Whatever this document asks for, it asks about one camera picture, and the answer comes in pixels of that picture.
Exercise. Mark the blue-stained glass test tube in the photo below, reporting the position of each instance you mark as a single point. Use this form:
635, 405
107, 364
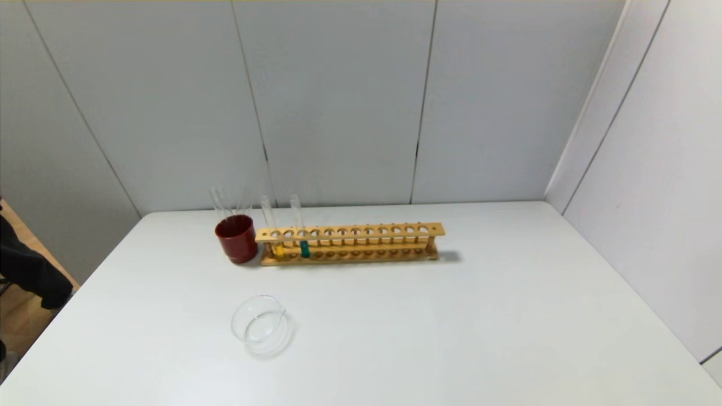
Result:
295, 211

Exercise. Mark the blue pigment liquid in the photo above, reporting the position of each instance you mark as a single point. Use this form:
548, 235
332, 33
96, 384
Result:
305, 250

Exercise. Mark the yellow-stained glass test tube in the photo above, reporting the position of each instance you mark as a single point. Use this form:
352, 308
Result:
268, 211

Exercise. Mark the yellow pigment liquid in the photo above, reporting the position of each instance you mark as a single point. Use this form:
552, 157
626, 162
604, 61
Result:
278, 251

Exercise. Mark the wooden test tube rack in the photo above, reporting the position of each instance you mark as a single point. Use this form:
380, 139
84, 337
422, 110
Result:
366, 231

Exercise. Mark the red plastic cup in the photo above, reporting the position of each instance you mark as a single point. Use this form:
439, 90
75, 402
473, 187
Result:
237, 245

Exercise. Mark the small clear glass beaker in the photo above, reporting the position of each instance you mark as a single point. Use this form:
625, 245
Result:
262, 327

